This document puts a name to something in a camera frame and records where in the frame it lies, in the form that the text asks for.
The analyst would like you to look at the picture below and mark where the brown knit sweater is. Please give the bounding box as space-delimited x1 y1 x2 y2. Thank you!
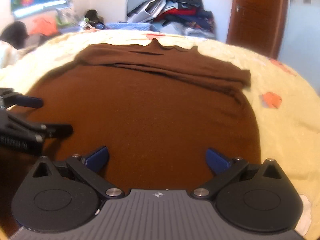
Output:
0 37 262 238

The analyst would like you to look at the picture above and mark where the pile of clothes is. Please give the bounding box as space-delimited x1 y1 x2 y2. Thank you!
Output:
127 0 216 40

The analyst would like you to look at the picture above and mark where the white cream garment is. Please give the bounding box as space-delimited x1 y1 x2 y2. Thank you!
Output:
0 41 27 69

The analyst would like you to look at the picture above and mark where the black garment on left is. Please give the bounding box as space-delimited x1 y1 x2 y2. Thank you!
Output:
1 21 29 49

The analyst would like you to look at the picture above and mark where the orange plastic bag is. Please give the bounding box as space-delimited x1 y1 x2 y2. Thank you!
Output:
28 17 58 36

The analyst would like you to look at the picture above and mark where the yellow floral bedspread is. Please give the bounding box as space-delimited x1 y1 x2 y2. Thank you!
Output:
1 30 319 239

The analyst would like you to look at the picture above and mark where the dark plush toy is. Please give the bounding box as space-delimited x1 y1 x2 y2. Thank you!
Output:
84 9 104 29

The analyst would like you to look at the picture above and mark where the blue quilted blanket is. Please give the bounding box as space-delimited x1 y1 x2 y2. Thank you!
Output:
58 22 161 34

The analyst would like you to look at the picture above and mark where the brown wooden door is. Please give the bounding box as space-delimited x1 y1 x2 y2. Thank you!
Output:
226 0 289 59

